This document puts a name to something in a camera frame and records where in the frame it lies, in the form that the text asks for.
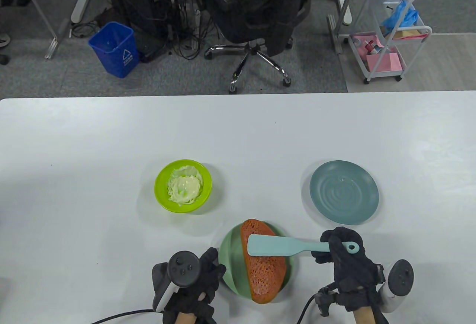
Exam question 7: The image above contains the person's right forearm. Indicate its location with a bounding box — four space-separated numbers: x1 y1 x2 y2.
353 307 389 324

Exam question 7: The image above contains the pink paper box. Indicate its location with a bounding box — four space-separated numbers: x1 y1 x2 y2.
366 52 403 73

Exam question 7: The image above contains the light blue dessert spatula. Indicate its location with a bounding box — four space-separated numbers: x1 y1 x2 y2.
247 234 360 257

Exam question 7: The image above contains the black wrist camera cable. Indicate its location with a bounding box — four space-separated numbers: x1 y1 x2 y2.
296 294 318 324
89 308 157 324

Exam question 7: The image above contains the brown porous bread slice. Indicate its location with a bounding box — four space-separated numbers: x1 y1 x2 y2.
240 218 286 304

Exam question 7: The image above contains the white power strip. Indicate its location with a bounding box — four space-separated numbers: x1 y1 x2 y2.
334 0 352 25

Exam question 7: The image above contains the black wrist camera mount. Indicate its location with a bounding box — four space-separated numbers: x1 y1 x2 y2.
315 288 340 317

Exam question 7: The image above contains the teal blue plate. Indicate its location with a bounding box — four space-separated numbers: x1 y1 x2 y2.
309 160 380 224

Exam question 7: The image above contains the white rolling cart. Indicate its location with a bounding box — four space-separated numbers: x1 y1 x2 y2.
348 0 432 84

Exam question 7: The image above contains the blue plastic bag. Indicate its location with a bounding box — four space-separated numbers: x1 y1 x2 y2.
382 0 419 36

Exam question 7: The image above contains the blue trash bin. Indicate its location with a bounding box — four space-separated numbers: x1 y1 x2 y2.
88 22 140 78

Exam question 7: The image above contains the creamy white salad dressing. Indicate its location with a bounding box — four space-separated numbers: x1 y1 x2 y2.
166 166 203 205

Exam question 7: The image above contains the green plate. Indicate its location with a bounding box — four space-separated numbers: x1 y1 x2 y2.
219 222 299 298

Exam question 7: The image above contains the person's left forearm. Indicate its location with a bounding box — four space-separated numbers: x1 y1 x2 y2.
175 311 199 324

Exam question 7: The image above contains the person's left hand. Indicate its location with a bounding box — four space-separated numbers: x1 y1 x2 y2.
163 247 227 324

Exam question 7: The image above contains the black office chair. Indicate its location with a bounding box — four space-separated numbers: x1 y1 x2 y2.
193 0 328 92

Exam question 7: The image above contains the person's right hand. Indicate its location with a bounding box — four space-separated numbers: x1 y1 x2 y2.
311 227 384 312

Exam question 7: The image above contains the lime green bowl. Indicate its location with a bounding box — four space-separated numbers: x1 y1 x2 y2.
154 159 212 213

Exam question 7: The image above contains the tangle of black cables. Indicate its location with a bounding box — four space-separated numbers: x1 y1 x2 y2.
164 0 220 60

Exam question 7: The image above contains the black and white handheld controller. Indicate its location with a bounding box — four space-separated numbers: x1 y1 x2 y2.
152 250 203 312
379 259 414 313

